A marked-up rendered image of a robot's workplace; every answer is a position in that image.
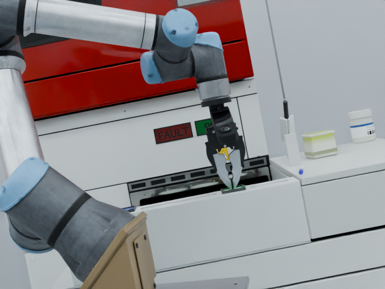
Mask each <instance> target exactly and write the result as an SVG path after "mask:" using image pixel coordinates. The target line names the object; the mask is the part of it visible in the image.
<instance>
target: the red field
mask: <svg viewBox="0 0 385 289"><path fill-rule="evenodd" d="M155 134H156V140H157V143H159V142H164V141H168V140H174V139H179V138H185V137H189V136H192V135H191V129H190V124H183V125H180V126H174V127H169V128H163V129H159V130H155Z"/></svg>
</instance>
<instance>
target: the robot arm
mask: <svg viewBox="0 0 385 289"><path fill-rule="evenodd" d="M197 31H198V21H197V19H196V18H195V16H194V15H193V14H192V13H191V12H189V11H188V10H185V9H174V10H171V11H169V12H168V13H167V14H166V15H165V16H163V15H156V14H149V13H142V12H138V11H130V10H124V9H117V8H112V7H105V6H99V5H91V4H87V3H80V2H73V1H66V0H0V158H1V162H2V167H3V170H4V174H5V178H6V181H5V182H4V184H3V185H2V186H1V188H0V211H2V212H5V213H6V214H7V219H8V222H9V234H10V237H11V239H12V240H13V241H14V242H15V244H16V245H17V246H18V247H19V248H20V249H22V250H24V251H26V252H29V253H36V254H39V253H46V252H49V251H51V250H53V249H55V250H56V251H57V252H58V253H59V254H60V255H61V257H62V258H63V260H64V261H65V262H66V264H67V265H68V267H69V268H70V270H71V271H72V272H73V274H74V275H75V277H76V278H77V279H78V280H80V281H81V282H84V281H85V280H86V278H87V277H88V275H89V274H90V273H91V271H92V270H93V268H94V267H95V265H96V264H97V262H98V261H99V260H100V258H101V257H102V255H103V254H104V252H105V251H106V250H107V248H108V247H109V245H110V244H111V242H112V241H113V240H114V238H115V237H116V235H117V234H118V232H119V231H120V230H121V228H122V227H124V226H125V225H127V224H128V223H129V222H130V221H131V220H133V219H134V218H135V216H134V215H133V214H131V213H130V212H129V211H127V210H125V209H122V208H118V207H116V206H113V205H110V204H106V203H104V202H101V201H98V200H96V199H94V198H93V197H92V196H90V195H89V194H88V193H86V192H85V191H83V190H82V189H81V188H79V187H78V186H77V185H75V184H74V183H73V182H71V181H70V180H68V179H67V178H66V177H64V176H63V175H62V174H60V173H59V172H58V171H56V170H55V169H54V168H52V167H51V166H49V164H48V163H47V162H45V159H44V155H43V152H42V148H41V144H40V140H39V137H38V134H37V130H36V125H35V123H34V119H33V115H32V111H31V108H30V104H29V101H28V97H27V94H26V90H25V86H24V83H23V79H22V74H23V72H24V71H25V69H26V63H25V59H24V56H23V53H22V49H21V45H20V42H19V36H24V37H26V36H27V35H28V34H30V33H39V34H46V35H51V36H59V37H66V38H74V39H78V40H86V41H93V42H101V43H106V44H113V45H121V46H129V47H133V48H140V49H148V50H151V51H149V52H144V53H143V54H142V55H141V58H140V66H141V70H142V75H143V77H144V80H145V81H146V82H147V83H148V84H157V83H162V84H163V83H165V82H169V81H175V80H181V79H187V78H191V77H195V81H196V84H197V87H198V88H196V89H195V92H199V99H200V100H202V101H203V102H201V106H202V107H209V111H210V116H211V122H212V126H211V127H206V135H207V140H208V142H205V145H206V154H207V157H208V160H209V161H210V163H211V165H212V166H213V168H214V169H215V171H216V172H217V173H218V175H219V176H220V178H221V180H222V181H223V183H224V184H225V185H226V186H227V187H229V188H230V189H235V188H236V186H237V184H238V182H239V179H240V176H241V171H242V167H243V162H244V158H245V144H244V142H243V136H242V135H240V136H239V134H238V132H237V130H238V127H236V123H235V122H234V120H233V117H232V115H231V112H230V110H229V107H228V106H225V107H224V103H228V102H231V96H230V97H229V95H230V94H231V90H230V85H229V79H228V78H227V72H226V65H225V59H224V56H223V49H222V44H221V40H220V37H219V35H218V33H216V32H207V33H201V34H197ZM227 147H229V148H231V149H232V152H231V153H230V154H229V161H230V162H231V165H232V168H231V173H232V175H233V177H232V183H231V180H230V178H229V172H228V170H227V169H226V166H225V164H226V157H225V156H224V155H222V154H220V153H219V152H220V151H221V149H223V148H227ZM233 147H234V148H233ZM216 149H218V151H217V150H216ZM232 185H233V186H232Z"/></svg>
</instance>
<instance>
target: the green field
mask: <svg viewBox="0 0 385 289"><path fill-rule="evenodd" d="M196 125H197V131H198V135H200V134H205V133H206V127H211V126H212V122H211V119H209V120H204V121H200V122H196Z"/></svg>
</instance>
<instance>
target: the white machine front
mask: <svg viewBox="0 0 385 289"><path fill-rule="evenodd" d="M229 85H230V90H231V94H230V95H229V97H230V96H231V102H228V103H224V107H225V106H228V107H229V110H230V112H231V115H232V117H233V120H234V122H235V123H236V127H238V130H237V132H238V134H239V136H240V135H242V136H243V142H244V144H245V158H244V161H248V160H252V159H257V158H263V157H266V162H267V165H263V166H258V167H252V168H248V169H243V170H242V171H244V170H250V169H255V168H259V167H265V166H267V167H268V169H269V175H270V180H271V181H272V176H271V172H270V166H269V165H270V163H269V154H268V148H267V145H266V139H265V133H264V127H263V124H262V117H261V111H260V106H259V102H258V96H257V90H256V85H255V81H254V78H253V79H247V80H241V81H236V82H232V83H229ZM201 102H203V101H202V100H200V99H199V92H195V90H191V91H186V92H180V93H174V94H170V95H165V96H159V97H153V98H150V99H144V100H139V101H133V102H129V103H124V104H118V105H115V106H109V107H103V108H98V109H94V110H88V111H83V112H77V113H73V114H67V115H62V116H56V117H53V118H47V119H41V120H36V121H34V123H35V125H36V130H37V134H38V137H39V140H40V144H41V148H42V152H43V155H44V159H45V162H47V163H48V164H49V166H51V167H52V168H54V169H55V170H56V171H58V172H59V173H60V174H62V175H63V176H64V177H66V178H67V179H68V180H70V181H71V182H73V183H74V184H75V185H77V186H78V187H79V188H81V189H82V190H83V191H85V192H86V193H88V194H89V195H90V196H92V197H93V198H94V199H96V200H98V201H101V202H104V203H106V204H110V205H113V206H116V207H118V208H126V207H129V206H132V204H131V198H130V193H132V192H138V191H141V190H147V189H153V188H158V187H162V186H167V185H173V184H177V183H182V182H188V181H194V180H198V179H203V178H208V177H215V176H218V174H217V175H211V176H207V177H202V178H196V179H190V180H186V181H181V182H176V183H169V184H166V185H160V186H155V187H151V188H145V189H140V190H134V191H131V192H130V191H129V186H128V184H129V183H134V182H140V181H145V180H149V179H155V178H160V177H166V176H169V175H175V174H181V173H186V172H190V171H196V170H202V169H207V168H211V167H213V166H212V165H211V163H210V161H209V160H208V157H207V154H206V145H205V142H207V141H208V140H207V135H206V134H200V135H198V131H197V125H196V122H200V121H204V120H209V119H211V116H210V111H209V107H202V106H201ZM183 124H190V129H191V135H192V136H189V137H185V138H179V139H174V140H168V141H164V142H159V143H157V140H156V134H155V130H159V129H163V128H169V127H174V126H180V125H183Z"/></svg>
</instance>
